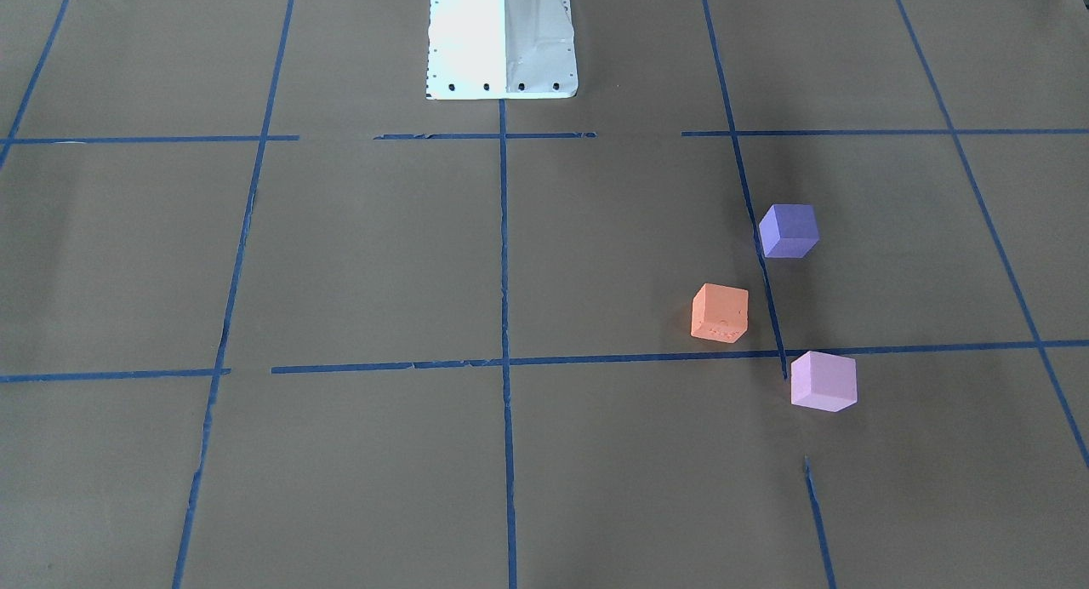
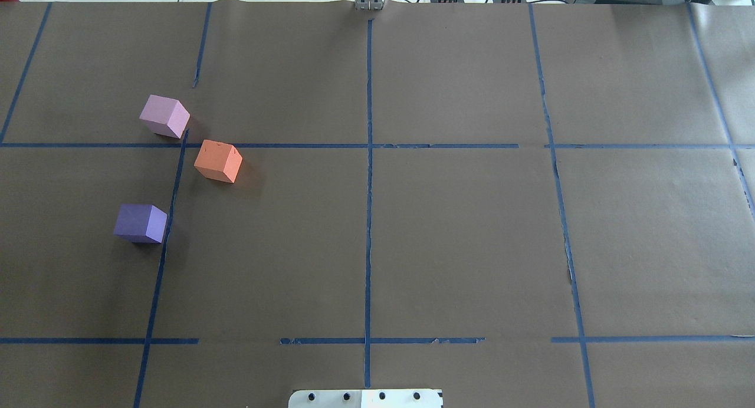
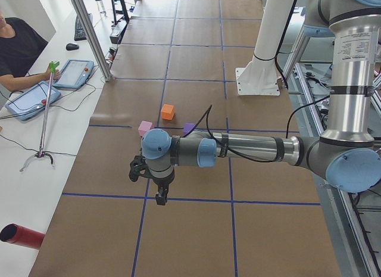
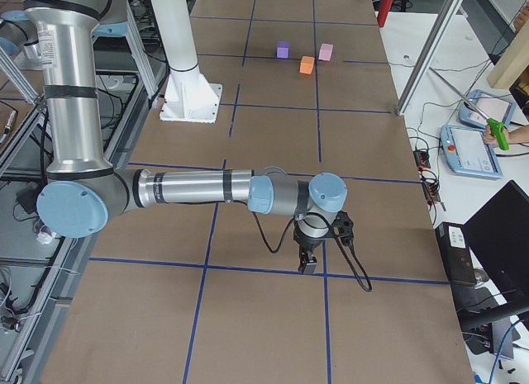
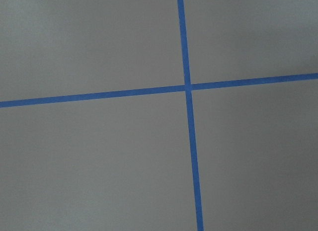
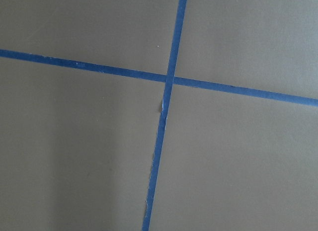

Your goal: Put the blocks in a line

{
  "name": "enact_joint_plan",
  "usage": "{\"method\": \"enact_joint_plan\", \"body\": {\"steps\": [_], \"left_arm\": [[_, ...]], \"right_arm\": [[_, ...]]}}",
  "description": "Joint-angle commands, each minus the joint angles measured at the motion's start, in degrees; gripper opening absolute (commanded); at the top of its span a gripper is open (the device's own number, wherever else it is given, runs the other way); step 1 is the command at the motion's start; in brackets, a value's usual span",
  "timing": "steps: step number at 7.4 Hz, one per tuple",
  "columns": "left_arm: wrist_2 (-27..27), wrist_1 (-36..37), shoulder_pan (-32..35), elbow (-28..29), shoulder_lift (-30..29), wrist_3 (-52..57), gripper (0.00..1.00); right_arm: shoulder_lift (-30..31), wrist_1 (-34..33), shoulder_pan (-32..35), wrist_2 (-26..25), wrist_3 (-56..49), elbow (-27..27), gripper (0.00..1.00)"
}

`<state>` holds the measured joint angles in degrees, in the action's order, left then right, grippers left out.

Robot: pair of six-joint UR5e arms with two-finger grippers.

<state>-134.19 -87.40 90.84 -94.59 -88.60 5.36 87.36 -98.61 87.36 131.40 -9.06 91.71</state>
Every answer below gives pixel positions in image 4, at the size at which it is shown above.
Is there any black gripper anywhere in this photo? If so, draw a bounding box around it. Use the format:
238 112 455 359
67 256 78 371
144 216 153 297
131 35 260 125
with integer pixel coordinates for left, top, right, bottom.
293 223 330 275

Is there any orange foam block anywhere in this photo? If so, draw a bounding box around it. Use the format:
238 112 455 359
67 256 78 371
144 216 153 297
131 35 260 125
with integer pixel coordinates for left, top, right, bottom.
299 56 315 75

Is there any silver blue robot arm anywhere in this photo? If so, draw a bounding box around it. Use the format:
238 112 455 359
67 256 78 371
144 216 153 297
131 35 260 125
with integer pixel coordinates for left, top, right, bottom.
23 0 355 274

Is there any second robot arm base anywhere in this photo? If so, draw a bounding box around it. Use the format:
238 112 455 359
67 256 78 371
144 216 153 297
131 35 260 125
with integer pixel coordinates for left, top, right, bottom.
1 10 42 70

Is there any person's hand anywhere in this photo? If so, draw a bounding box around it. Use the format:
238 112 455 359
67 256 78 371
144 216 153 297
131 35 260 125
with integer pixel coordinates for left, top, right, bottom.
484 126 509 147

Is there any orange black connector strip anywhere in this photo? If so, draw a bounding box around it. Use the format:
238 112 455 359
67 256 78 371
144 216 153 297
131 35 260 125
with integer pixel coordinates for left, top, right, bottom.
413 149 446 211

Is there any black desktop computer box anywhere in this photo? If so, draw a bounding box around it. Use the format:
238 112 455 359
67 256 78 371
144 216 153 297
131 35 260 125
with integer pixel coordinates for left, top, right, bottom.
435 222 477 287

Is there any near blue teach pendant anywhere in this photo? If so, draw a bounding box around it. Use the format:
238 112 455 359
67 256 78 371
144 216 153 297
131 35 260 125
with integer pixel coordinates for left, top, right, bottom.
440 125 503 180

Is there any blue teach pendant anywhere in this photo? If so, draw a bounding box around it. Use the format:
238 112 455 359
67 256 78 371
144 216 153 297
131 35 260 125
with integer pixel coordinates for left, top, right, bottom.
459 89 515 130
440 125 503 180

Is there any black computer monitor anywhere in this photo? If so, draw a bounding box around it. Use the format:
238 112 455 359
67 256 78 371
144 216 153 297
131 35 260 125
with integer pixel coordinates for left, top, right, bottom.
458 179 529 334

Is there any pink foam block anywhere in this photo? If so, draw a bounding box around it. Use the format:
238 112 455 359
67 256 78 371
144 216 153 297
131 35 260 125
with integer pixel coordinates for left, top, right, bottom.
318 43 334 62

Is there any purple foam block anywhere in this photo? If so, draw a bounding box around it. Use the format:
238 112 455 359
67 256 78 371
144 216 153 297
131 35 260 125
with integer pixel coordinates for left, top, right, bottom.
276 40 290 59

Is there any far blue teach pendant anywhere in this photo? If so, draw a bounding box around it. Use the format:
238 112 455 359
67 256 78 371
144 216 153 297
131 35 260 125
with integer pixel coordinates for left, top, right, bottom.
459 89 515 130

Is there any red metal bottle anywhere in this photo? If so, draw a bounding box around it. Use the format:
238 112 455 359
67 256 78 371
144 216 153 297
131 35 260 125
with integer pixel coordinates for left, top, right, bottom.
377 0 393 28

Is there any wooden board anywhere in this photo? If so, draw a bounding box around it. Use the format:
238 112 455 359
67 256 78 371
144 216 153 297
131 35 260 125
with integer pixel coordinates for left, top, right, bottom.
488 2 528 89

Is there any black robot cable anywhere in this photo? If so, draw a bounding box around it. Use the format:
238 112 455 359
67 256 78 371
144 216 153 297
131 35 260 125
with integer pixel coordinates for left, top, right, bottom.
251 211 374 293

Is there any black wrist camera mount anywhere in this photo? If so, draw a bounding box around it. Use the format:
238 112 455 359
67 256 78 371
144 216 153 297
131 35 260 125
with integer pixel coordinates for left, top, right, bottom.
331 211 354 246

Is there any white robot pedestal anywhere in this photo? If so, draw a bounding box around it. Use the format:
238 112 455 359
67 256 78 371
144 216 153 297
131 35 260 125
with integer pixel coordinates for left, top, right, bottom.
151 0 222 124

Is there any green handled reacher grabber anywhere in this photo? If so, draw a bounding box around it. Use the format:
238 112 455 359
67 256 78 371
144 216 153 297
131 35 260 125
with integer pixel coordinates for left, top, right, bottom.
429 67 510 151

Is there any aluminium frame post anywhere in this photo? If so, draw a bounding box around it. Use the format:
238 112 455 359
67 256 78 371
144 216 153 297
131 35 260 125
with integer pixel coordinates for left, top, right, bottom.
396 0 463 116

